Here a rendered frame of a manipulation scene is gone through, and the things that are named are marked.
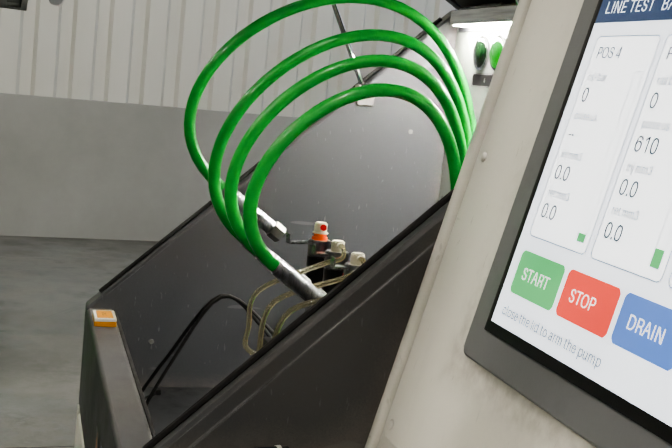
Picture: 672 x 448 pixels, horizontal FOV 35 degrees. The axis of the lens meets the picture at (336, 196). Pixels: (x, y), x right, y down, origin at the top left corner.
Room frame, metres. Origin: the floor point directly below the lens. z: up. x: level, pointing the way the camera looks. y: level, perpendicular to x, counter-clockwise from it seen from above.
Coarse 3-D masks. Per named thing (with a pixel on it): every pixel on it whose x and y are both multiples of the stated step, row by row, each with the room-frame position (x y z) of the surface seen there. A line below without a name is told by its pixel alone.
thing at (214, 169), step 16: (352, 32) 1.23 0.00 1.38; (368, 32) 1.24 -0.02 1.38; (384, 32) 1.24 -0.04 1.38; (304, 48) 1.22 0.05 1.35; (320, 48) 1.22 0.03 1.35; (416, 48) 1.25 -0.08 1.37; (288, 64) 1.21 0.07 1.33; (432, 64) 1.26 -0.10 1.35; (272, 80) 1.21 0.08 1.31; (448, 80) 1.27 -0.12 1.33; (256, 96) 1.20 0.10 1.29; (240, 112) 1.20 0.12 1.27; (464, 112) 1.27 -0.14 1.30; (224, 128) 1.19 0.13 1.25; (464, 128) 1.28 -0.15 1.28; (224, 144) 1.19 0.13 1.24; (208, 176) 1.19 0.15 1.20; (224, 208) 1.19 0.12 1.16; (224, 224) 1.20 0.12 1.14
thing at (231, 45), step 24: (312, 0) 1.30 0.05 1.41; (336, 0) 1.31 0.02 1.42; (360, 0) 1.32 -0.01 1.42; (384, 0) 1.33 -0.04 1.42; (264, 24) 1.28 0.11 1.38; (432, 24) 1.35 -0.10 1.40; (456, 72) 1.36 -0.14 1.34; (192, 96) 1.26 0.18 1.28; (192, 120) 1.26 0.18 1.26; (192, 144) 1.26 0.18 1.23
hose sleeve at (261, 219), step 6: (222, 192) 1.27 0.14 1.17; (240, 198) 1.28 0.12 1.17; (240, 204) 1.28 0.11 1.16; (240, 210) 1.28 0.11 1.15; (258, 210) 1.29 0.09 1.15; (258, 216) 1.29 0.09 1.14; (264, 216) 1.29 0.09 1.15; (258, 222) 1.29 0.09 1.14; (264, 222) 1.29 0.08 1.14; (270, 222) 1.29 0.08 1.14; (264, 228) 1.29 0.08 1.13; (270, 228) 1.29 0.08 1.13
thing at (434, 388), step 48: (528, 0) 0.99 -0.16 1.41; (576, 0) 0.89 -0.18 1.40; (528, 48) 0.94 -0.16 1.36; (528, 96) 0.91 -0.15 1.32; (480, 144) 0.98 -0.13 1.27; (528, 144) 0.87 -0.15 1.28; (480, 192) 0.93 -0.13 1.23; (480, 240) 0.89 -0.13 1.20; (432, 288) 0.96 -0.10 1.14; (480, 288) 0.86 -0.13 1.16; (432, 336) 0.91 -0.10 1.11; (432, 384) 0.88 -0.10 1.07; (480, 384) 0.81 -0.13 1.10; (384, 432) 0.95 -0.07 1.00; (432, 432) 0.85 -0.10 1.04; (480, 432) 0.78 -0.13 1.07; (528, 432) 0.72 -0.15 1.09
